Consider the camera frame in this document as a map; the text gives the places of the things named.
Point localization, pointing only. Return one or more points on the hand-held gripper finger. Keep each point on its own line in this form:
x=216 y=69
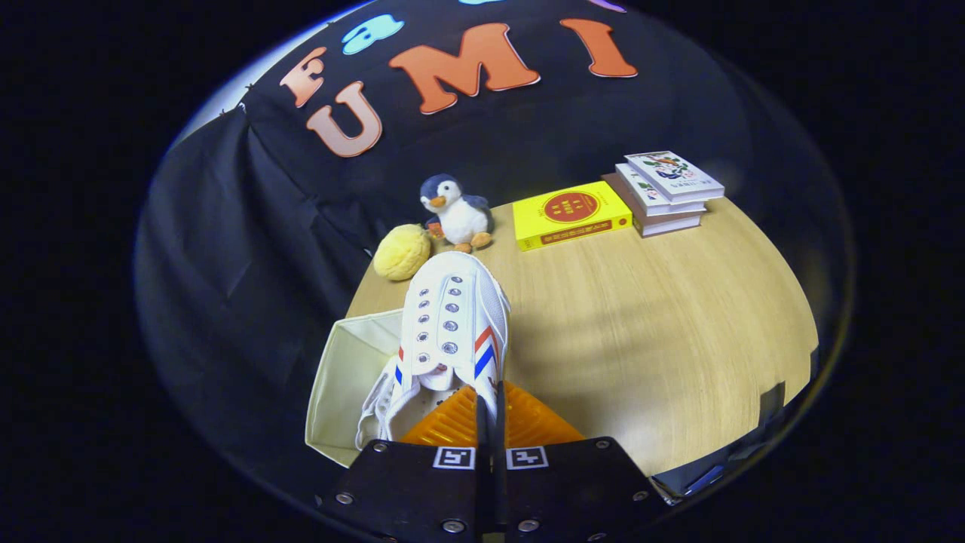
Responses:
x=499 y=434
x=482 y=434

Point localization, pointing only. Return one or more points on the white canvas shoe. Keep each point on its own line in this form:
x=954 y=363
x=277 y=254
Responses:
x=452 y=302
x=377 y=411

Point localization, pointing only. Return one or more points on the cream fabric storage box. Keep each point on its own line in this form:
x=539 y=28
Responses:
x=339 y=377

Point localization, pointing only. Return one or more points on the yellow round plush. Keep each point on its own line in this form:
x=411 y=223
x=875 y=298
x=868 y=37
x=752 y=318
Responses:
x=401 y=253

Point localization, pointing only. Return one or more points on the penguin plush toy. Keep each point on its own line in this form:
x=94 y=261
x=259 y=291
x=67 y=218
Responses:
x=461 y=219

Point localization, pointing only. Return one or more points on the yellow book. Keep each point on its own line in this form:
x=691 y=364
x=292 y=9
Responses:
x=569 y=215

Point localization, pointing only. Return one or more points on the brown book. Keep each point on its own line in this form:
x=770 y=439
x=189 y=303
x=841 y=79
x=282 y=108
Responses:
x=667 y=226

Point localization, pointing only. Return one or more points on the white illustrated book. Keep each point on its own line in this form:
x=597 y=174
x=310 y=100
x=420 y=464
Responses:
x=671 y=175

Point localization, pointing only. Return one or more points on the black backdrop cloth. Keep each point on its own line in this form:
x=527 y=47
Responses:
x=249 y=226

